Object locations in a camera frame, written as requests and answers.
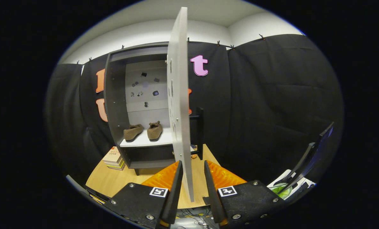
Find brown fuzzy shoe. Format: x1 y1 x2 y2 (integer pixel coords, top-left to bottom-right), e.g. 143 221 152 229
147 121 163 141
123 124 144 142

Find black backdrop cloth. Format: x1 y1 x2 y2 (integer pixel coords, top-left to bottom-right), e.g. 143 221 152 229
45 33 345 191

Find dark grey shoe cabinet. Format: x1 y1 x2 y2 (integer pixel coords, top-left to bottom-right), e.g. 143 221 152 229
104 42 190 175

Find black folding stand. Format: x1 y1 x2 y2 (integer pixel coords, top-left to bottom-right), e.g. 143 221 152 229
282 122 334 193

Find black door handle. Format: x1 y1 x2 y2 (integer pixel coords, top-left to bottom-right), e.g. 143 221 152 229
189 107 204 160

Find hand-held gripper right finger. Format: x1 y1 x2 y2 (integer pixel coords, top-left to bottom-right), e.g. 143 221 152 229
204 160 287 227

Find black cables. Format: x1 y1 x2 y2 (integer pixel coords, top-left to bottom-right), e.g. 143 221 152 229
176 207 217 229

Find stack of books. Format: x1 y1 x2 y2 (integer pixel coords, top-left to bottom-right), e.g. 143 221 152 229
102 146 126 171

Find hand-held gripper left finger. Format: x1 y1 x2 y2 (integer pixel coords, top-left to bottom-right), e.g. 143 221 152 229
103 160 183 229

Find green item in clear dish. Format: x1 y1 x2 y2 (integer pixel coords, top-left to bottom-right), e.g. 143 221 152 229
269 183 292 200

